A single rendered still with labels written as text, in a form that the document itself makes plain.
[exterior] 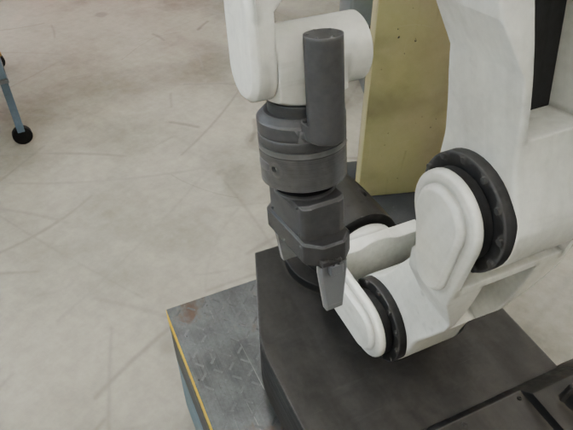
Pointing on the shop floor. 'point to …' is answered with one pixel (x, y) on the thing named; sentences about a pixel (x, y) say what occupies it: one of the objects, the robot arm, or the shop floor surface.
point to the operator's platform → (222, 361)
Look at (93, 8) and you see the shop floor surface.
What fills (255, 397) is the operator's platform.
